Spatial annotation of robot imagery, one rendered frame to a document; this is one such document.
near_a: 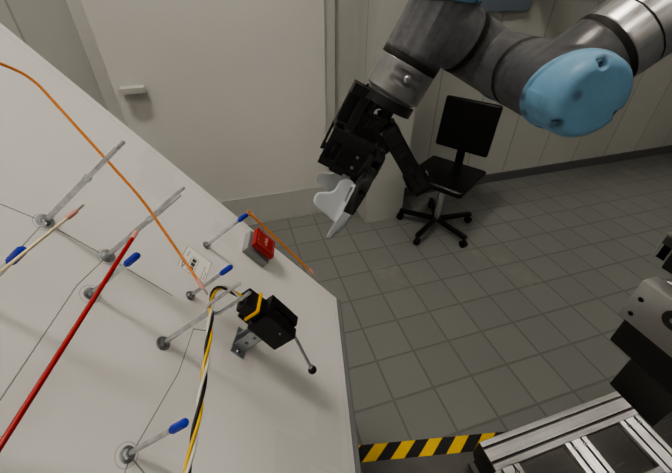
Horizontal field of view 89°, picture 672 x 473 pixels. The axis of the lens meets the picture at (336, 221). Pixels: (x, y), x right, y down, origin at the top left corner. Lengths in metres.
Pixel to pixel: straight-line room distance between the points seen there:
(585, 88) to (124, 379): 0.52
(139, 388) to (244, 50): 1.99
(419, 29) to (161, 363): 0.48
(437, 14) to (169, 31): 1.90
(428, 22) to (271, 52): 1.85
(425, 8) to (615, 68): 0.20
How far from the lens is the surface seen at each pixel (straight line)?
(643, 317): 0.82
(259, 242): 0.68
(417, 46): 0.45
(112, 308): 0.48
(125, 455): 0.43
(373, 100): 0.46
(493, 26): 0.49
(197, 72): 2.27
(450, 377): 1.86
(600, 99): 0.39
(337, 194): 0.48
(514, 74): 0.42
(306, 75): 2.32
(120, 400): 0.44
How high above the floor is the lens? 1.54
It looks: 35 degrees down
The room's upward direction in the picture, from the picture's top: straight up
